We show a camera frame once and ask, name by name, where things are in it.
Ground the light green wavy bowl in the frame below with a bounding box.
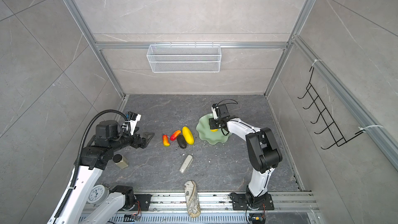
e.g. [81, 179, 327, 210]
[196, 114, 232, 145]

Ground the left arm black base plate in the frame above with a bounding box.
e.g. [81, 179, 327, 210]
[122, 194, 152, 212]

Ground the red orange fake mango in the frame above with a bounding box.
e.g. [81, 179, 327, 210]
[170, 130, 181, 141]

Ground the black corrugated cable hose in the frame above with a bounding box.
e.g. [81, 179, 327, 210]
[52, 109, 129, 220]

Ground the dark fake avocado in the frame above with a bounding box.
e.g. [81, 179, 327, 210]
[177, 134, 188, 149]

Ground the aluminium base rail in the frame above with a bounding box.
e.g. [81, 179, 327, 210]
[140, 191, 320, 214]

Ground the beige patterned slipper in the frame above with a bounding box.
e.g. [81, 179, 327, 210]
[184, 180, 201, 218]

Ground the white round clock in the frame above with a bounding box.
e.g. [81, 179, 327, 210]
[87, 185, 109, 206]

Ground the black wire hook rack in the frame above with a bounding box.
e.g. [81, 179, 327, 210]
[297, 67, 365, 150]

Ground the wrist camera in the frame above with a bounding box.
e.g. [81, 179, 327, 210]
[211, 103, 230, 119]
[123, 112, 142, 135]

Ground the red yellow fake mango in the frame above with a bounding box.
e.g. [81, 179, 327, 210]
[162, 134, 171, 147]

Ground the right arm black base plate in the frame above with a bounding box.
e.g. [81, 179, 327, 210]
[230, 192, 275, 211]

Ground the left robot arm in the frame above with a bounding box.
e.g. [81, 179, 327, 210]
[48, 120, 154, 224]

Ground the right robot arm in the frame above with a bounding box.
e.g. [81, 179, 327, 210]
[209, 116, 283, 210]

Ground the white wire mesh basket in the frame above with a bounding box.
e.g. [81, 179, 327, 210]
[147, 44, 222, 73]

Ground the white remote-like stick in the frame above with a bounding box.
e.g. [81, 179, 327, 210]
[179, 155, 193, 174]

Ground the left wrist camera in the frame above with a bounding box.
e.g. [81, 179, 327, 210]
[123, 112, 142, 135]

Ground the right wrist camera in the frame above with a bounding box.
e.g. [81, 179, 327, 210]
[211, 103, 230, 119]

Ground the yellow fake long fruit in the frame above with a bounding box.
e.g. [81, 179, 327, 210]
[182, 127, 194, 145]

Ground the small jar with dark lid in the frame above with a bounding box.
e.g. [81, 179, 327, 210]
[113, 154, 129, 169]

